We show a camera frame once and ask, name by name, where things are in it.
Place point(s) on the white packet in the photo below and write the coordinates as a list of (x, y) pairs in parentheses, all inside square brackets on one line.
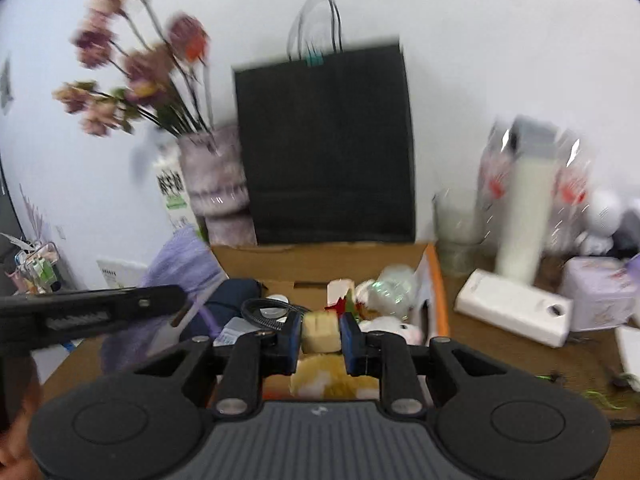
[(231, 332)]

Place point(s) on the white bottle grey cap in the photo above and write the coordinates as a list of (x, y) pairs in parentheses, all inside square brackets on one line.
[(525, 220)]

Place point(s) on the white round figurine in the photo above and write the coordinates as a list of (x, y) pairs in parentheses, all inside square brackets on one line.
[(602, 215)]

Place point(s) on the clear red-printed plastic package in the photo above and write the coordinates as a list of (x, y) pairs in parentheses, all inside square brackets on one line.
[(570, 185)]

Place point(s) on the red star ornament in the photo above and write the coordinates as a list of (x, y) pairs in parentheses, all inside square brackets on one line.
[(340, 306)]

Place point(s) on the wooden desktop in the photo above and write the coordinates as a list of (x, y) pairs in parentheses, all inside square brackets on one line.
[(500, 365)]

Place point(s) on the navy pouch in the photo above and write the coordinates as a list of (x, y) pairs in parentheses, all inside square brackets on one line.
[(235, 300)]

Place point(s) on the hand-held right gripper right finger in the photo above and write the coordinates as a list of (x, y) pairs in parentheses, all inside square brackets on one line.
[(350, 345)]

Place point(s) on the grey marbled vase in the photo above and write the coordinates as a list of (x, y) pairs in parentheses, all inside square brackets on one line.
[(217, 185)]

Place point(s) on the dried pink flowers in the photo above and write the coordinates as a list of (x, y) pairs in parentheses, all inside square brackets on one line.
[(130, 70)]

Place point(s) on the clear glass cup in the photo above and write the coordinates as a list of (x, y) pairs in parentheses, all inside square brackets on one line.
[(457, 240)]

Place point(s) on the lavender floral tin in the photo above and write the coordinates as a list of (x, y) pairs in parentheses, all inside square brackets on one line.
[(600, 295)]

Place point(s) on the black paper bag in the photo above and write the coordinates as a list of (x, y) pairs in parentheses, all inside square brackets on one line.
[(325, 150)]

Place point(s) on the white green milk carton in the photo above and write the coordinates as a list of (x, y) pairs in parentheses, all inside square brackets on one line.
[(175, 185)]

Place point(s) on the white paper sheet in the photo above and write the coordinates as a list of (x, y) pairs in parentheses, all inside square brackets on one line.
[(631, 355)]

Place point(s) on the lavender cloth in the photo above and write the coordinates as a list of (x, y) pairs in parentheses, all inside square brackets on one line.
[(175, 265)]

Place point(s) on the clear glitter ball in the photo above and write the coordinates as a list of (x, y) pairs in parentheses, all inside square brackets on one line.
[(395, 285)]

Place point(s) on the brown cardboard box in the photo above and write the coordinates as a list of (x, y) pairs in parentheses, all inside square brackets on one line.
[(320, 260)]

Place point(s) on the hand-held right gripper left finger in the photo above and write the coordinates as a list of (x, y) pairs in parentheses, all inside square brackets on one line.
[(295, 342)]

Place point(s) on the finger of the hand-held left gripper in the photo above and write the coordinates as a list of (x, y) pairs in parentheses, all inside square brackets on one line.
[(150, 300)]

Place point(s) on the person's left hand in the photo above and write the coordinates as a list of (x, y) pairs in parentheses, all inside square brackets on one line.
[(20, 435)]

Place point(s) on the pale yellow cake block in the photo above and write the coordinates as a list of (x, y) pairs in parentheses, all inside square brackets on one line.
[(320, 332)]

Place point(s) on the white rectangular box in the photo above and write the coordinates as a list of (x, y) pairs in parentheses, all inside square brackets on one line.
[(510, 305)]

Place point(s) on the yellow white plush toy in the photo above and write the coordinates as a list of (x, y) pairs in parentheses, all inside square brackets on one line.
[(330, 382)]

